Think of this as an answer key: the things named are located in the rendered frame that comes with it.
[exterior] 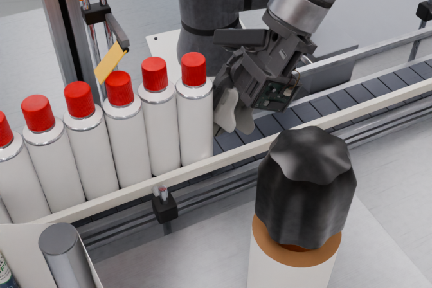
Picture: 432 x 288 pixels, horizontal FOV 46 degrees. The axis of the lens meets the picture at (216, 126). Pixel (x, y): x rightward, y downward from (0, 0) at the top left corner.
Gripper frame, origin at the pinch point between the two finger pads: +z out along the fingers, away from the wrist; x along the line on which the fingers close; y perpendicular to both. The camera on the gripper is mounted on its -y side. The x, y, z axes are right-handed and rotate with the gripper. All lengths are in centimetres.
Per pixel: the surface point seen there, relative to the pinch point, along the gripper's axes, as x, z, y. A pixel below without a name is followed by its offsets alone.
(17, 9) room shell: 33, 89, -213
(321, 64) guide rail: 17.0, -13.0, -3.0
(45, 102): -27.7, -1.4, 1.3
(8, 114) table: -20.1, 23.7, -29.6
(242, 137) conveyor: 7.2, 2.2, -0.6
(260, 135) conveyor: 9.8, 0.6, 0.3
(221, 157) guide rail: -0.2, 2.4, 4.6
